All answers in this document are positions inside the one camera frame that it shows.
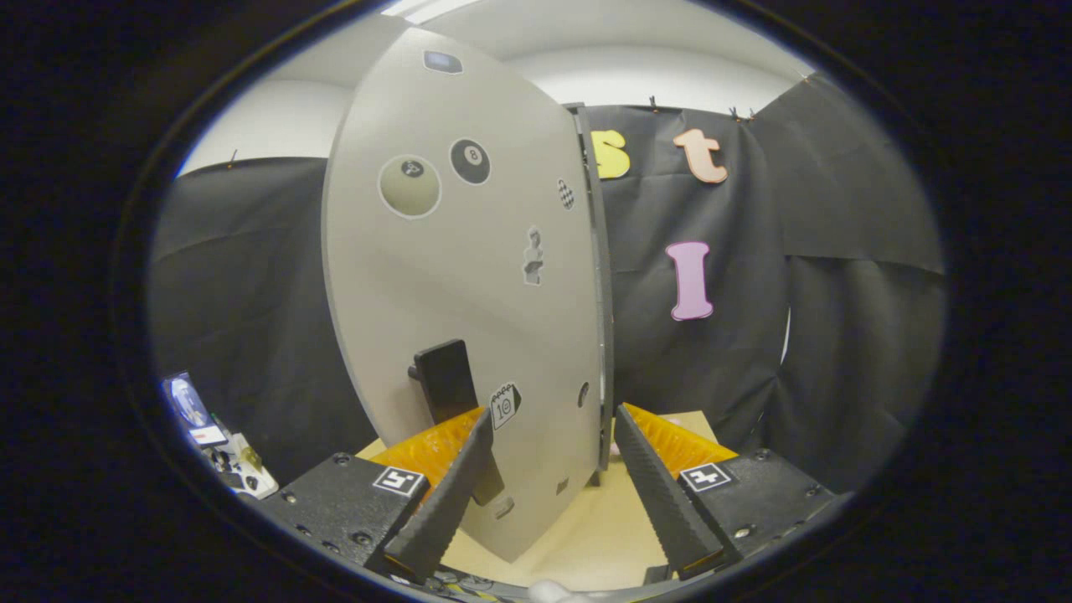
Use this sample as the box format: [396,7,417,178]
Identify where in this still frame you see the white cluttered object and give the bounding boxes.
[205,431,280,501]

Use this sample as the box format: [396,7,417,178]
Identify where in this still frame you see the black backdrop cloth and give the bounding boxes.
[151,74,947,495]

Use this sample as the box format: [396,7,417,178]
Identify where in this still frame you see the glowing blue screen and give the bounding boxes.
[163,373,229,449]

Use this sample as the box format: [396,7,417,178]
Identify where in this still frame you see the long ceiling light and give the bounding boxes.
[381,0,488,24]

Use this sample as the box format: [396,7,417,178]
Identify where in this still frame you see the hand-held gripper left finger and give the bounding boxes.
[255,406,497,585]

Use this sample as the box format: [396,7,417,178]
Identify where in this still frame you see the beige shoe cabinet door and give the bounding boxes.
[322,28,606,564]

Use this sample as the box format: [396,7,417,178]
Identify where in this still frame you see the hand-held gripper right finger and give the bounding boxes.
[614,402,838,581]

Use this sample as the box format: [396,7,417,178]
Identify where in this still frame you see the dark grey shoe cabinet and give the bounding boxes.
[569,102,617,488]

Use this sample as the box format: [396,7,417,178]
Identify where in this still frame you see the black door handle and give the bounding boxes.
[408,339,507,508]

